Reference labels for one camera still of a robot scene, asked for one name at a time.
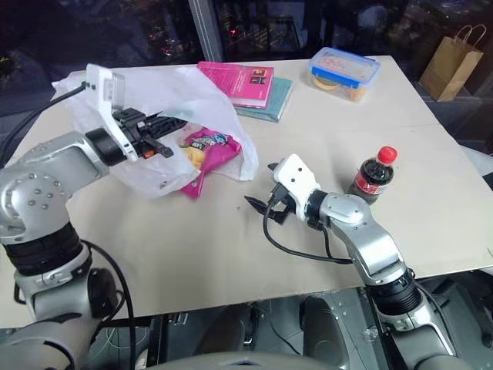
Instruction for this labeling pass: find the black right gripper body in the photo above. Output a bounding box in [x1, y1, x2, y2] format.
[266, 183, 297, 225]

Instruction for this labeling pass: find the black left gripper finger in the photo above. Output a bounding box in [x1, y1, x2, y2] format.
[144, 137, 175, 158]
[144, 115, 186, 134]

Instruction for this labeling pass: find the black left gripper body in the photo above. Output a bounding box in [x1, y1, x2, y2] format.
[112, 108, 155, 159]

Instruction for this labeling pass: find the white translucent plastic bag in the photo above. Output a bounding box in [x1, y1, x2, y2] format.
[52, 63, 260, 200]

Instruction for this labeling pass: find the brown paper carrier bag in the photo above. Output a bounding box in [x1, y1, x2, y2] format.
[418, 24, 487, 103]

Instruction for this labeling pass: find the pink snack packet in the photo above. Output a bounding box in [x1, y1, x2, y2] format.
[177, 129, 243, 200]

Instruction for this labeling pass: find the teal book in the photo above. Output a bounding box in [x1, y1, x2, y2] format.
[233, 76, 294, 124]

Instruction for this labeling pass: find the pink book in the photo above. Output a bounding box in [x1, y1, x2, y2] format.
[196, 61, 275, 109]

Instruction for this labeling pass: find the small cola bottle red cap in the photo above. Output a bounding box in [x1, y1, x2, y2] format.
[348, 146, 398, 205]

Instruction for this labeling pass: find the clear blue-clipped plastic container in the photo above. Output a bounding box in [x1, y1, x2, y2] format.
[307, 46, 382, 104]

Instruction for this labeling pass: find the dark rounded shape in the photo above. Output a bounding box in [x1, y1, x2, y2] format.
[300, 295, 369, 365]

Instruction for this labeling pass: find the grey robot torso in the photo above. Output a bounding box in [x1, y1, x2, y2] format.
[143, 348, 309, 370]

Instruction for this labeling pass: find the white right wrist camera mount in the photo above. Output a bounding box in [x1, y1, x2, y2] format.
[272, 153, 323, 223]

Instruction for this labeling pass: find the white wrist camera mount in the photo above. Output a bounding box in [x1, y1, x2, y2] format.
[272, 153, 323, 223]
[85, 63, 139, 162]

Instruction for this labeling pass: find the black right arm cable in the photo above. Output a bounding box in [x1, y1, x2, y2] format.
[263, 183, 355, 265]

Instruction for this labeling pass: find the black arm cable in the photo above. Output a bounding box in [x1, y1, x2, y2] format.
[0, 82, 88, 160]
[263, 183, 355, 265]

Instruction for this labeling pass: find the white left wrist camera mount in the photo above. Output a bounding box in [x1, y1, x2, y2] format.
[85, 63, 139, 162]

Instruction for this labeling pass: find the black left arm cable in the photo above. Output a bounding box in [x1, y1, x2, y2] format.
[0, 82, 88, 160]

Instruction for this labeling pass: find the grey aluminium frame post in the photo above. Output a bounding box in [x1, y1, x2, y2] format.
[191, 0, 223, 64]

